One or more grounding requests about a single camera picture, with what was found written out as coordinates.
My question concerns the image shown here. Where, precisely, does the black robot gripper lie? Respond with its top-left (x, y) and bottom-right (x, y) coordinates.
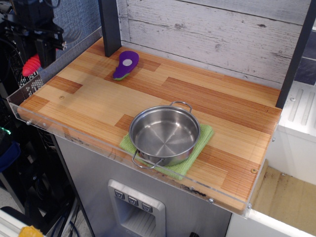
top-left (3, 0), bottom-right (67, 69)

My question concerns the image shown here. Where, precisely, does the black vertical post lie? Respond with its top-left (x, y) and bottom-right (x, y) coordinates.
top-left (276, 0), bottom-right (316, 109)
top-left (98, 0), bottom-right (121, 57)

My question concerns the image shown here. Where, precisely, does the clear acrylic table guard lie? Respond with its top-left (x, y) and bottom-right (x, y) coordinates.
top-left (7, 39), bottom-right (281, 216)

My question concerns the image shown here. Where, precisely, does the white toy sink unit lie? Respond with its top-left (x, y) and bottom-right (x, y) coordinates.
top-left (227, 82), bottom-right (316, 237)

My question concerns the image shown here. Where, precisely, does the green cloth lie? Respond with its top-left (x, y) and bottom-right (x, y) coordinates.
top-left (119, 124), bottom-right (214, 180)

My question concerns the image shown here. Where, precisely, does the black vertical post right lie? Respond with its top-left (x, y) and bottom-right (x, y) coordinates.
top-left (276, 0), bottom-right (316, 109)

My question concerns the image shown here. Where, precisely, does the stainless steel pot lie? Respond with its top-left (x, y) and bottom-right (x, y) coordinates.
top-left (128, 101), bottom-right (201, 169)

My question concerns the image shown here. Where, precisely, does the black plastic crate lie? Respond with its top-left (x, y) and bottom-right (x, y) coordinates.
top-left (0, 24), bottom-right (40, 99)

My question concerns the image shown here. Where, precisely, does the grey toy fridge cabinet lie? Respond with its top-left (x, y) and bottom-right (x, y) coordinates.
top-left (56, 137), bottom-right (231, 237)

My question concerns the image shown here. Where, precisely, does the black vertical post left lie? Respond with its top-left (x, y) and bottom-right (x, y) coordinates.
top-left (98, 0), bottom-right (121, 57)

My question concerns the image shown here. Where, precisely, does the purple toy eggplant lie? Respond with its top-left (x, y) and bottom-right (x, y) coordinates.
top-left (113, 50), bottom-right (139, 81)

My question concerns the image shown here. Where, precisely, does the red handled metal fork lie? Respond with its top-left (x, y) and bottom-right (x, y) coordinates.
top-left (22, 48), bottom-right (60, 77)

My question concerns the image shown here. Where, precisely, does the blue fabric panel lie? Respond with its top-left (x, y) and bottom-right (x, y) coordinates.
top-left (47, 0), bottom-right (102, 74)

